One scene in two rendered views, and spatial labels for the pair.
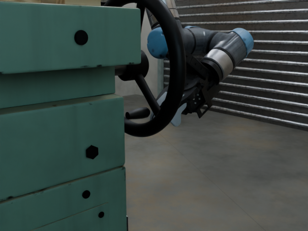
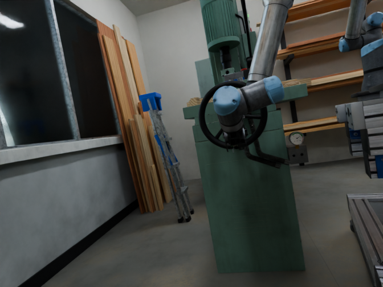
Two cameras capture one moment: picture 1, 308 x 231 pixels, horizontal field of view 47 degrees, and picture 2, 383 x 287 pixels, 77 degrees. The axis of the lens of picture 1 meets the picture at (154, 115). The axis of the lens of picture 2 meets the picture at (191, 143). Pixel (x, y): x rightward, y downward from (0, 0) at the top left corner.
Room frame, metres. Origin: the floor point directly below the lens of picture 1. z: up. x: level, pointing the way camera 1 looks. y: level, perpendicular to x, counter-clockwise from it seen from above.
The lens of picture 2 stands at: (1.42, -0.71, 0.78)
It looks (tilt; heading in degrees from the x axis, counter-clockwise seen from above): 3 degrees down; 144
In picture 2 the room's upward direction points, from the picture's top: 10 degrees counter-clockwise
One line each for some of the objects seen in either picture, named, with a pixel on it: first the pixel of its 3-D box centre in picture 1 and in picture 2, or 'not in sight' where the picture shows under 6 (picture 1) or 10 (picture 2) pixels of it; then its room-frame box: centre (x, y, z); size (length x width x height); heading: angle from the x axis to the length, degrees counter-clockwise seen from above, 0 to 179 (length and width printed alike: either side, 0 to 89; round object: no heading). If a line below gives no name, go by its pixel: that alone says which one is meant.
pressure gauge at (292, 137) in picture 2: not in sight; (296, 140); (0.81, 0.31, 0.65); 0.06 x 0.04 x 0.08; 40
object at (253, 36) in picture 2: not in sight; (250, 46); (0.46, 0.57, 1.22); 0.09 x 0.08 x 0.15; 130
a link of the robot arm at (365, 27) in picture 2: not in sight; (373, 22); (0.95, 1.07, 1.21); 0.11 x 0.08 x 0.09; 131
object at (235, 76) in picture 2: not in sight; (238, 77); (0.65, 0.19, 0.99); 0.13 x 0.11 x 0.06; 40
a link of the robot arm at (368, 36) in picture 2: not in sight; (371, 40); (0.93, 1.06, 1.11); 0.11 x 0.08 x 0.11; 41
